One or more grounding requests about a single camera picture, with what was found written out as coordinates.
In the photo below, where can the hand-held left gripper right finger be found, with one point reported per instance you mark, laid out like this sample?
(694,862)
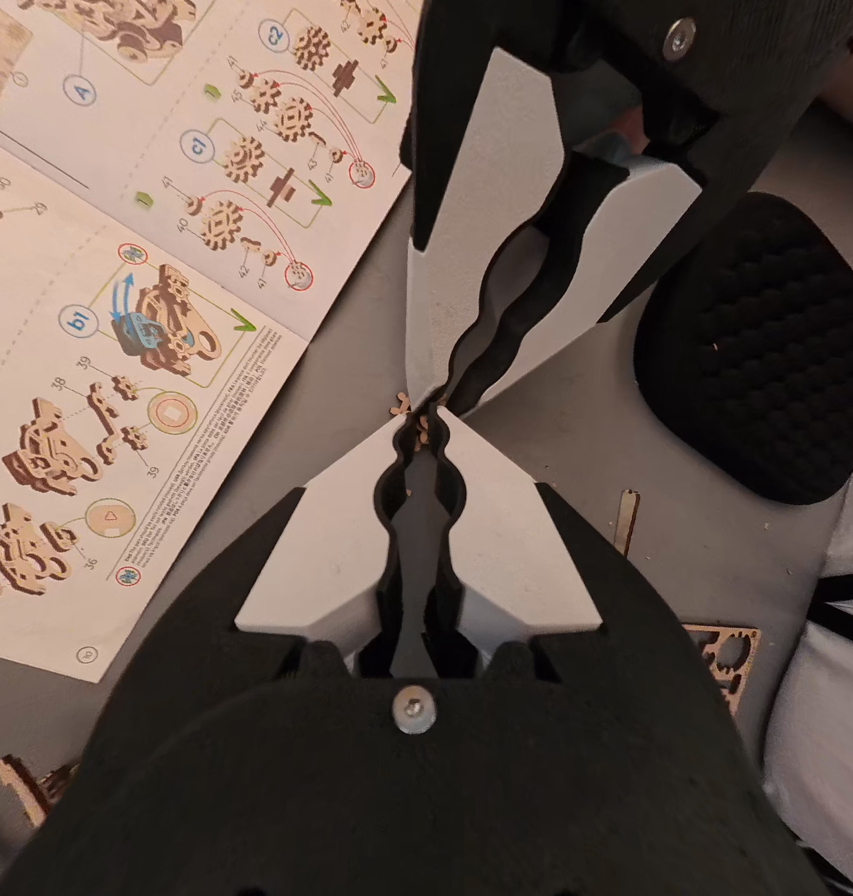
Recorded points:
(524,560)

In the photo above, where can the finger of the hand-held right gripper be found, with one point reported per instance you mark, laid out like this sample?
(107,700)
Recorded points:
(482,175)
(629,224)

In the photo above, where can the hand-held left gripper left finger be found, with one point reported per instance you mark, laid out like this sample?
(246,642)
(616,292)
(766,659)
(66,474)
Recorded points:
(314,560)

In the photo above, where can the wooden gear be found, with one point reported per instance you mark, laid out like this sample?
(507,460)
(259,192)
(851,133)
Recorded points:
(421,430)

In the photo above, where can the laser-cut wooden parts sheet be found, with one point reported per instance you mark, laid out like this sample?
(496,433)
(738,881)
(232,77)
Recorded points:
(738,672)

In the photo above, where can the partly built wooden model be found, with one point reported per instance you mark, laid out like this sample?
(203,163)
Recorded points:
(27,787)

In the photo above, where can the thin wooden strip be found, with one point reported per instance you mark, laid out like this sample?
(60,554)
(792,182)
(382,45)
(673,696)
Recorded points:
(628,521)

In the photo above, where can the illustrated instruction booklet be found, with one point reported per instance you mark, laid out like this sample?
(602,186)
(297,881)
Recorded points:
(118,280)

